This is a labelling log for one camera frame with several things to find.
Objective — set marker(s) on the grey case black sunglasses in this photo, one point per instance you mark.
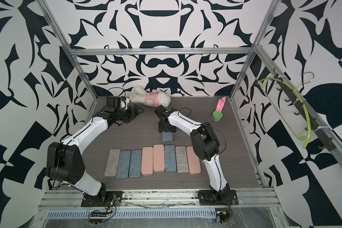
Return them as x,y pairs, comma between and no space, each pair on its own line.
181,159

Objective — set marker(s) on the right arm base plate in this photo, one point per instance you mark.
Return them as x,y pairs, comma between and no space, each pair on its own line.
208,197

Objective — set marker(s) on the green lidded jar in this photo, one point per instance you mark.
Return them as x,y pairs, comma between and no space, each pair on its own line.
217,116

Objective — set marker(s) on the grey case tortoise sunglasses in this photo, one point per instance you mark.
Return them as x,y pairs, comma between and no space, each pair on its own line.
123,165

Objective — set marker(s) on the grey case white sunglasses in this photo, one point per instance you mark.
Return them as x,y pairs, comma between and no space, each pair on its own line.
135,164

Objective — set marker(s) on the black connector box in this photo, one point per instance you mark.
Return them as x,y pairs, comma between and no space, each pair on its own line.
223,216

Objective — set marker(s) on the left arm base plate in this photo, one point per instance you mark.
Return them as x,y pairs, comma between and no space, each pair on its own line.
103,199

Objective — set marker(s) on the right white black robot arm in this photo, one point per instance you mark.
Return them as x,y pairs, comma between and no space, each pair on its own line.
204,142

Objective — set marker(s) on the black usb hub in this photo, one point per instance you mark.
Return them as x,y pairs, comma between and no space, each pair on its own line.
97,217

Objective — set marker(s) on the grey case gold glasses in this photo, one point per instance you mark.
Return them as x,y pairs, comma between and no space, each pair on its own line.
170,158

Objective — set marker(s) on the pink bottle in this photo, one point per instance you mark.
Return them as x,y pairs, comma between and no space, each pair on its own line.
220,104

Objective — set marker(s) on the pink case red glasses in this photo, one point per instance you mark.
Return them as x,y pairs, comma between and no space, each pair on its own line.
193,161

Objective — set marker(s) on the white plush toy pink shirt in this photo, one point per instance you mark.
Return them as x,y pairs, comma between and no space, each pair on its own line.
153,99

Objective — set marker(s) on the pink case brown glasses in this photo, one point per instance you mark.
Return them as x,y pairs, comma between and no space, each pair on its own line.
147,161

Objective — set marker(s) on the pink case purple glasses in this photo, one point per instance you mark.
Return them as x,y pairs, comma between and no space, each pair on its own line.
159,158

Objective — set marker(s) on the green clothes hanger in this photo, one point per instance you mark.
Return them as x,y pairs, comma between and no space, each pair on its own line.
293,98

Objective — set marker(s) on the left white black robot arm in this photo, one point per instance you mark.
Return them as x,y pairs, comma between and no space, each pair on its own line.
64,159

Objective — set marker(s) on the black wall hook rail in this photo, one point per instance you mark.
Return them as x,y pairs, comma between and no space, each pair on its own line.
318,130

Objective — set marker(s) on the beige case yellow glasses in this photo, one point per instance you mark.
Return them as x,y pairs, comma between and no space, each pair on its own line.
112,163

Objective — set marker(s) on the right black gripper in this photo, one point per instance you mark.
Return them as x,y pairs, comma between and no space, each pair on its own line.
160,127

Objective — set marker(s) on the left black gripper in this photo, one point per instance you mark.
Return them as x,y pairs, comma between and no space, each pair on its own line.
133,115

